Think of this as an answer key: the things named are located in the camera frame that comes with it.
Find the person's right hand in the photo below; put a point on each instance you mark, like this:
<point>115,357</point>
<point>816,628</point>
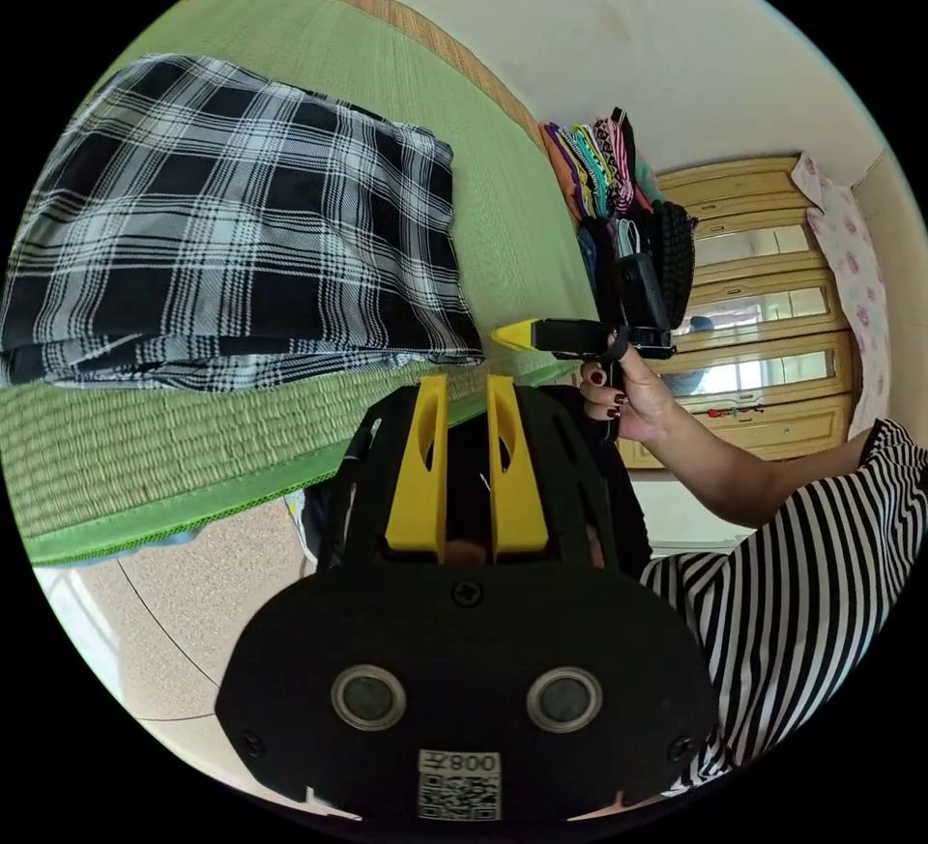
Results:
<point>641,398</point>

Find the person's body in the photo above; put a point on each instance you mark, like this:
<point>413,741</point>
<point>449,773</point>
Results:
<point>797,605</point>

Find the pink floral curtain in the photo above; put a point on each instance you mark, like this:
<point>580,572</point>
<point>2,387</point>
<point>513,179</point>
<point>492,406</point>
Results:
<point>859,278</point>

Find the yellow wooden cupboard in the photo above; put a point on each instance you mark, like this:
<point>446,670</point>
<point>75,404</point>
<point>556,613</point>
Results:
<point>783,416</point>

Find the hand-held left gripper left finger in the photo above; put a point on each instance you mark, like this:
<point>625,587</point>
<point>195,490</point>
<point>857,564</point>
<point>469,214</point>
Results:
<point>413,496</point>

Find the bed with green woven mat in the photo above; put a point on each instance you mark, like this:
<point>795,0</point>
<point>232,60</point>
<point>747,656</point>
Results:
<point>500,220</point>

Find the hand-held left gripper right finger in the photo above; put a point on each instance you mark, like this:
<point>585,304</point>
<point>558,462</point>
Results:
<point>518,496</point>

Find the person's right forearm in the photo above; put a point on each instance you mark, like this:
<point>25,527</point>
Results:
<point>747,474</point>

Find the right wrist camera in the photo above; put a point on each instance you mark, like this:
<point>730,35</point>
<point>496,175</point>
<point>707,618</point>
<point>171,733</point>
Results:
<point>641,296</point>

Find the black and white checkered pants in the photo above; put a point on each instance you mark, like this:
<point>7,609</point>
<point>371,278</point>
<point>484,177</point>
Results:
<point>232,220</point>

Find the pile of clothes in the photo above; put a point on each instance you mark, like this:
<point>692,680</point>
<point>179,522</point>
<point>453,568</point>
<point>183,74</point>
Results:
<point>616,170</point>

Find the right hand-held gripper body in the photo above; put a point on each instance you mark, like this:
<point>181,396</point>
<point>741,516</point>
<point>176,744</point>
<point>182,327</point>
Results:
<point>580,340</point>

